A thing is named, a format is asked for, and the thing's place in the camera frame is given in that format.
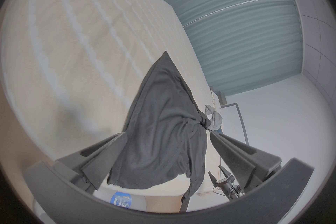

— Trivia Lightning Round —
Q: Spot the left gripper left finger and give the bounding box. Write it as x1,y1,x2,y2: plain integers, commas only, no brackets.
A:
54,132,128,193

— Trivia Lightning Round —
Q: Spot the pile of clothes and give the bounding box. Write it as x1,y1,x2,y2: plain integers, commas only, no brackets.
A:
205,104,224,132

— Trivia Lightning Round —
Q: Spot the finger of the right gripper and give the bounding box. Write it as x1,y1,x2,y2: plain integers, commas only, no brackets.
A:
219,165,231,179
209,171,218,188

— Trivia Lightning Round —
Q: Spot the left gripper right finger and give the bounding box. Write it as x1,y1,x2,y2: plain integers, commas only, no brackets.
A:
210,132,282,193

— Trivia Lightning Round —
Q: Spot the grey bedside table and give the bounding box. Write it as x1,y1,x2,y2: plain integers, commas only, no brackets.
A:
216,91,227,106

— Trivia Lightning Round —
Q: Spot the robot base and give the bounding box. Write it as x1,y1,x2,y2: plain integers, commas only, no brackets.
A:
93,187,146,211

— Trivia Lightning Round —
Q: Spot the black T-shirt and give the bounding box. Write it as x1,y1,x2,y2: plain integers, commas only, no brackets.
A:
106,51,209,213

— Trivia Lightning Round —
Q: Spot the white printed pillow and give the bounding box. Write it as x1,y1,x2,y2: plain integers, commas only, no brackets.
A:
210,90,221,113

